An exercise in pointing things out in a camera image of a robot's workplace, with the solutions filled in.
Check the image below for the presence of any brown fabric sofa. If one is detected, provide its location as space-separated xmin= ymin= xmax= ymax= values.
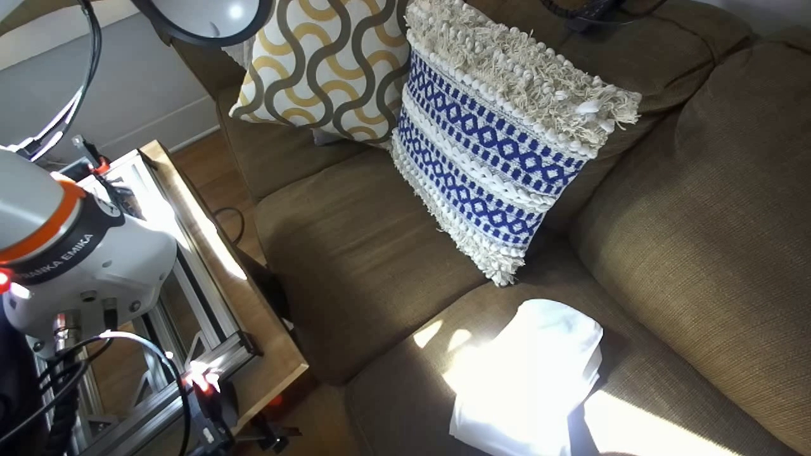
xmin=147 ymin=0 xmax=811 ymax=456

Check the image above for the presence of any wooden side table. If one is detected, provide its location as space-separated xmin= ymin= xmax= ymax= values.
xmin=47 ymin=137 xmax=311 ymax=434

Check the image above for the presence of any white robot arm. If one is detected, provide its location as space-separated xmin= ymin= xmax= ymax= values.
xmin=131 ymin=0 xmax=274 ymax=49

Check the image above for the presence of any blue white woven pillow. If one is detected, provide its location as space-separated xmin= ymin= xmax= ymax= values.
xmin=391 ymin=0 xmax=642 ymax=287

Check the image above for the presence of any yellow grey wave pillow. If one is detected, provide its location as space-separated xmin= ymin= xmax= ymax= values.
xmin=230 ymin=0 xmax=407 ymax=141

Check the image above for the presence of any white folded cloth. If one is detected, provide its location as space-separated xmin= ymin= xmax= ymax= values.
xmin=448 ymin=298 xmax=604 ymax=456

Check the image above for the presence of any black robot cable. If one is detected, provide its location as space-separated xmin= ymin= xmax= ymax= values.
xmin=16 ymin=0 xmax=107 ymax=161

